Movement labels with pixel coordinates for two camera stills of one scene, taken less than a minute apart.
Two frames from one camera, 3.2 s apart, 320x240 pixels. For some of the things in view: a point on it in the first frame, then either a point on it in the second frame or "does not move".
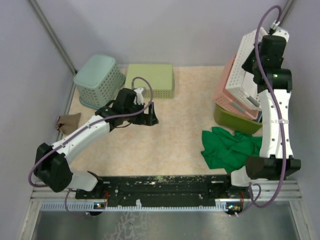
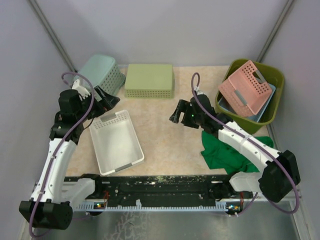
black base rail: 165,189 does not move
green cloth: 225,151 does not move
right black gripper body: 251,62 -> 196,119
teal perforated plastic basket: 98,80 does not move
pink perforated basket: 224,96 -> 245,90
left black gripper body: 141,118 -> 98,108
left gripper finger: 152,118 -> 111,101
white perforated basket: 241,84 -> 115,142
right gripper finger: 250,64 -> 183,106
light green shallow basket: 161,76 does not move
